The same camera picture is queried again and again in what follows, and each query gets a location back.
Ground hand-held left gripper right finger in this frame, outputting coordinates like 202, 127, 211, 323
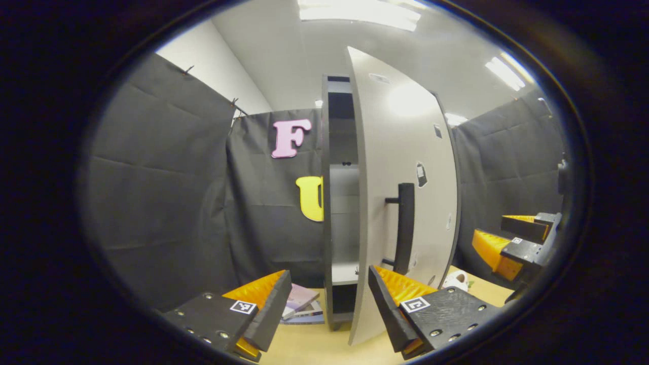
368, 265, 502, 360

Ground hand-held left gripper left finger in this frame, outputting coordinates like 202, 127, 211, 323
163, 270, 293, 363

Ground black cabinet door handle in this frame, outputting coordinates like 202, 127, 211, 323
384, 182, 415, 275

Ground grey cabinet door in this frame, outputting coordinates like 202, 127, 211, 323
346, 47, 459, 347

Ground blue grey magazine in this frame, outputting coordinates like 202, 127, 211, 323
283, 302, 326, 325

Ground pink plush donut toy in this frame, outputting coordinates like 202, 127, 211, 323
440, 270, 475, 294

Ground black backdrop cloth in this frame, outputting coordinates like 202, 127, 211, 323
79, 53, 568, 310

